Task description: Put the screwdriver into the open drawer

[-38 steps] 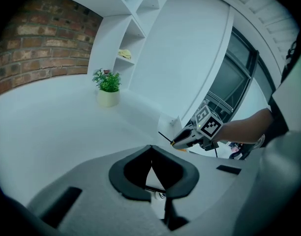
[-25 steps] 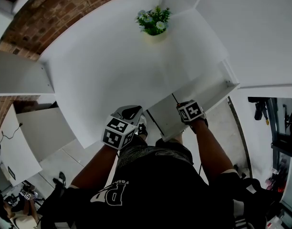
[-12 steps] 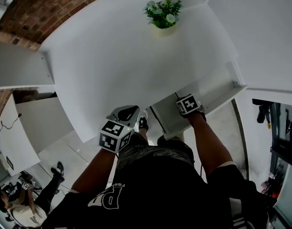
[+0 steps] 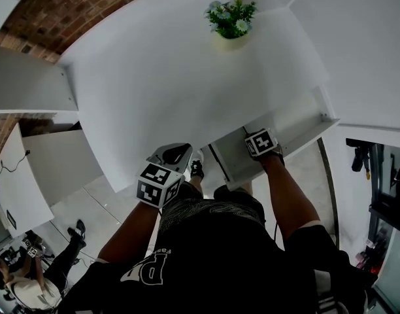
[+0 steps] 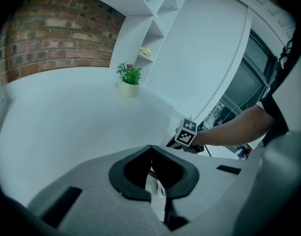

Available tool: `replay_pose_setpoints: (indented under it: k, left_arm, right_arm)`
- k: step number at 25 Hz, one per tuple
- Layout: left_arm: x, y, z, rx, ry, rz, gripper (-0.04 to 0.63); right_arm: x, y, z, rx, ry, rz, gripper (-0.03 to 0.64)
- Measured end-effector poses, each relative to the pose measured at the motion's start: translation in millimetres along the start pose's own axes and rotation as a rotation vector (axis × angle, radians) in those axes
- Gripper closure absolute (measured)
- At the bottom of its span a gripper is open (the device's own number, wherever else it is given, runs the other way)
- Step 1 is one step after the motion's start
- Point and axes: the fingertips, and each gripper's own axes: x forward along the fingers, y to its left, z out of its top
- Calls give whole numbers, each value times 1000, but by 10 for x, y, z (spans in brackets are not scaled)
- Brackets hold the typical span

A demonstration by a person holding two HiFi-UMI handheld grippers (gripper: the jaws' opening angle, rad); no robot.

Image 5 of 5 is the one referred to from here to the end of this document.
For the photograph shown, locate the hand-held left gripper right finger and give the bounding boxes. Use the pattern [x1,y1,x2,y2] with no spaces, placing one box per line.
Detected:
[151,145,248,231]

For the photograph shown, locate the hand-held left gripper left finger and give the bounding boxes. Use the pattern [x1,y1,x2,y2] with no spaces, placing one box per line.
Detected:
[27,145,170,236]

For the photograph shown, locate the white desk with hutch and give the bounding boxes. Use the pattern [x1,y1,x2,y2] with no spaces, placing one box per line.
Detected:
[0,0,181,207]

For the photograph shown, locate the person's right forearm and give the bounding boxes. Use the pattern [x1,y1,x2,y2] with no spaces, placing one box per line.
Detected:
[195,104,274,147]

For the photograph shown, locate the dark-framed window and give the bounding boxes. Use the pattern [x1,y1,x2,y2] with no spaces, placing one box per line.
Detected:
[207,29,276,132]

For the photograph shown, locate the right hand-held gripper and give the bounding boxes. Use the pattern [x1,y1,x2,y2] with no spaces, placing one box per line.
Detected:
[166,118,205,153]

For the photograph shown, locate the green potted plant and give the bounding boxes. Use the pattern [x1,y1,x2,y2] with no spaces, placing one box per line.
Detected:
[116,62,143,98]

